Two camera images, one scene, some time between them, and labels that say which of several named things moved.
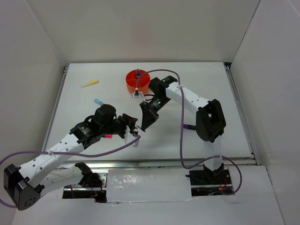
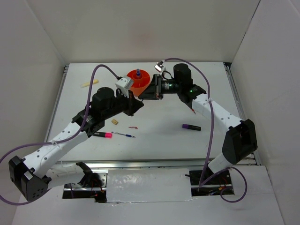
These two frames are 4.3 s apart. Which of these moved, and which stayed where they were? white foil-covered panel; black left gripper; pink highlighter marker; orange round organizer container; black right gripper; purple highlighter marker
Moved: black left gripper; black right gripper
Stayed: pink highlighter marker; purple highlighter marker; orange round organizer container; white foil-covered panel
